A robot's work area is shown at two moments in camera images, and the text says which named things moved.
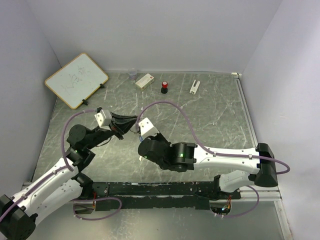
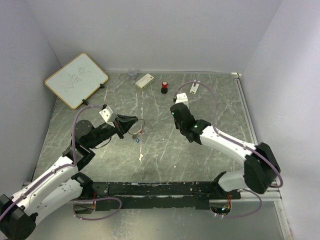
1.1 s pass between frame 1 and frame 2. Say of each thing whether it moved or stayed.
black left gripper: stayed
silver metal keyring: moved
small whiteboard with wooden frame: stayed
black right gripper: moved
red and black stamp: stayed
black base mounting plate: stayed
